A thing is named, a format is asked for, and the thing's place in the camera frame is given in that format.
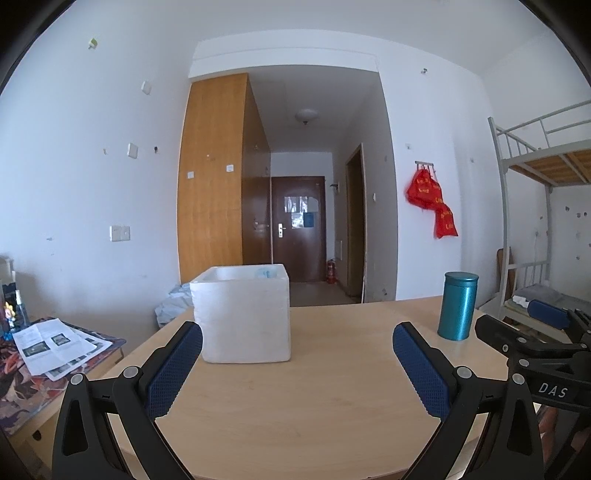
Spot leaning wooden board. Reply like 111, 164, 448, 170
496, 247, 519, 301

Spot metal bunk bed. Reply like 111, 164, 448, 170
488, 100, 591, 342

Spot brown side room door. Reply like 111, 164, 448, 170
346, 143, 366, 297

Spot white cloth bundle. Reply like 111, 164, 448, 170
154, 282, 197, 326

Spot printed newspaper sheets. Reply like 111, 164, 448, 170
13, 318, 112, 381

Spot grey bedding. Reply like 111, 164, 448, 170
512, 284, 573, 310

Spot wooden wardrobe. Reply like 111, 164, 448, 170
178, 73, 272, 283

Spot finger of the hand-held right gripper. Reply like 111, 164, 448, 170
475, 314, 591, 370
527, 299, 591, 344

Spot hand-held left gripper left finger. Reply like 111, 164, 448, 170
52, 320, 205, 480

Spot colourful printed desk mat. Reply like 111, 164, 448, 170
0, 318, 126, 435

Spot door notice papers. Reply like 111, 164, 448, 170
284, 196, 315, 228

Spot white foam box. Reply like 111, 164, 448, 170
189, 264, 293, 364

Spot brown entrance door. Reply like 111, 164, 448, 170
271, 175, 327, 283

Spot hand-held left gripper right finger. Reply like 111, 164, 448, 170
392, 322, 544, 480

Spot teal metal canister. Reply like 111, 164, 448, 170
437, 271, 480, 341

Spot wooden side desk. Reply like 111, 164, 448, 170
0, 339, 127, 467

